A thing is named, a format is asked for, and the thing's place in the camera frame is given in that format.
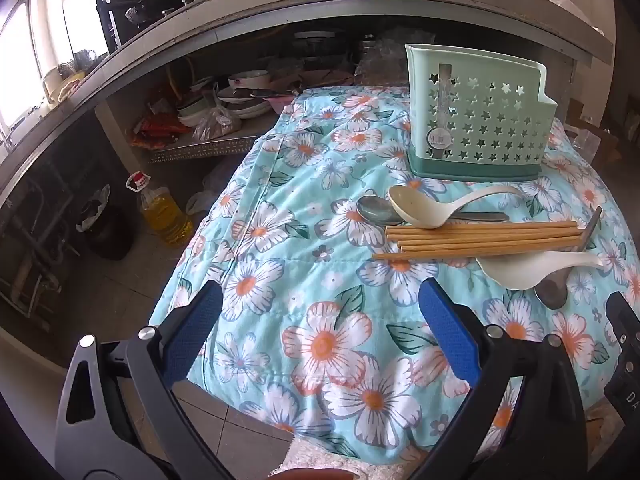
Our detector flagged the white plastic bag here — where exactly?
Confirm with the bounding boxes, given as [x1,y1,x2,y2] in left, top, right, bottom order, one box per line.
[186,160,236,216]

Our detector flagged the clear bag of dry food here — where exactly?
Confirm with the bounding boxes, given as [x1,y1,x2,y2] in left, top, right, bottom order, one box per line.
[192,105,241,143]

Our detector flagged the pink bowl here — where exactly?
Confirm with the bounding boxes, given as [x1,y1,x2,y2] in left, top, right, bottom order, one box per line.
[267,95,301,116]

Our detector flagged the bundle of wooden chopsticks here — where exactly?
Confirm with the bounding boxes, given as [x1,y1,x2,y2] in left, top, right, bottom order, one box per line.
[372,220,583,262]

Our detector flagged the metal pot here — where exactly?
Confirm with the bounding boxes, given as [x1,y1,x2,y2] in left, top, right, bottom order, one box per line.
[294,30,337,58]

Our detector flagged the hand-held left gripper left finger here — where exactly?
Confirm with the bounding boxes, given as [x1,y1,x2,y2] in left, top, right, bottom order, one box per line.
[54,280,224,480]

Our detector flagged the floral light blue blanket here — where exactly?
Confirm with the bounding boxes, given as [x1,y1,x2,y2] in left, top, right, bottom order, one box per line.
[148,85,640,466]

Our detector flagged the white mug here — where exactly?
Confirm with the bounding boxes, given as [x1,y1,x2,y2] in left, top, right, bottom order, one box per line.
[42,68,66,103]

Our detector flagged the window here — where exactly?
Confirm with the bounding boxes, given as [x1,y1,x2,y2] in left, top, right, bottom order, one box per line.
[0,0,108,126]

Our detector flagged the cooking oil bottle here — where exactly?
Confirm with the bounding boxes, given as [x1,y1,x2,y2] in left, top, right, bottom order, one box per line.
[125,171,194,245]

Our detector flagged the stack of pale bowls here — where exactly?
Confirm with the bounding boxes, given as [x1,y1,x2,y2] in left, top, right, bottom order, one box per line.
[177,91,221,128]

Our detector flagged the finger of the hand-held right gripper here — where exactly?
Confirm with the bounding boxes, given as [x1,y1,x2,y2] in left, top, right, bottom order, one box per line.
[605,291,640,350]

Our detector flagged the red snack packets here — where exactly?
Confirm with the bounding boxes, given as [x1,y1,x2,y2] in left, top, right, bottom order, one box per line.
[131,112,193,148]

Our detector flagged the green star-pattern utensil holder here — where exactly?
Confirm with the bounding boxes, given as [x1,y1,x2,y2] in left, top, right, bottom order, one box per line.
[404,43,558,181]

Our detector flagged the metal tread-plate shelf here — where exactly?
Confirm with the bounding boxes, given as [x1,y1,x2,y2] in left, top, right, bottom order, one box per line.
[145,130,266,163]

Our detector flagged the black trash bin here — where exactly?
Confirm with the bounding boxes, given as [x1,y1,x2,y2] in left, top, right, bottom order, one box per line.
[76,185,136,261]

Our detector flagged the white flower-print bowl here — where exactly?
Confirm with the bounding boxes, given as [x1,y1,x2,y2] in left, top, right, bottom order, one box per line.
[227,71,271,92]

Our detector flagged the stack of white plates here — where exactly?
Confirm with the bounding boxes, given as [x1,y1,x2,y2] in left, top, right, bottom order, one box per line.
[217,85,273,118]

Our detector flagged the black-handled knife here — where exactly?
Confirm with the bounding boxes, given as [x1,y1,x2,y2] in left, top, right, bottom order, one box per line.
[235,87,301,99]

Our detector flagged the grey drain pipes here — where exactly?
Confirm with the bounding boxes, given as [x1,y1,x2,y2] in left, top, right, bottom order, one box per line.
[0,180,71,331]

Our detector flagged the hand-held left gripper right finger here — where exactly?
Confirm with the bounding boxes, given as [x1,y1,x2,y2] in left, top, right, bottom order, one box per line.
[419,277,588,480]

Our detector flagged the white fluffy clothing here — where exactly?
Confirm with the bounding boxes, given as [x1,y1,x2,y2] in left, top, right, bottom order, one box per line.
[267,440,421,480]

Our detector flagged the crumpled clear plastic bag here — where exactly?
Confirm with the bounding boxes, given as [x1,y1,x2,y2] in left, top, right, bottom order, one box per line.
[355,35,411,86]

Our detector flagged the metal spoon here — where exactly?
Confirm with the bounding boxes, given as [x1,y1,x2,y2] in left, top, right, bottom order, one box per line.
[534,206,603,310]
[356,195,510,225]

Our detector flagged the white plastic soup spoon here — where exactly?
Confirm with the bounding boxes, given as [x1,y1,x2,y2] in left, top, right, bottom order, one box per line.
[388,185,523,230]
[475,251,605,291]

